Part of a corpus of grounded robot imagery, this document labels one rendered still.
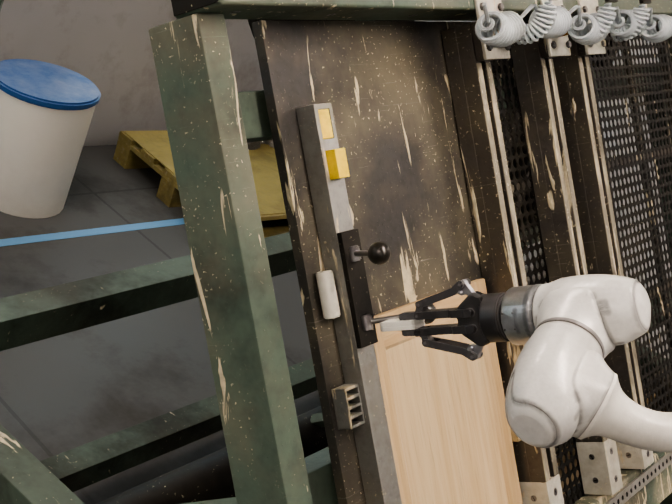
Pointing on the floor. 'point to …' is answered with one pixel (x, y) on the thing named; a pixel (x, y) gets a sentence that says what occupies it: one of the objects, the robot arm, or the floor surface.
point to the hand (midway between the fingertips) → (402, 324)
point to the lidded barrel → (41, 134)
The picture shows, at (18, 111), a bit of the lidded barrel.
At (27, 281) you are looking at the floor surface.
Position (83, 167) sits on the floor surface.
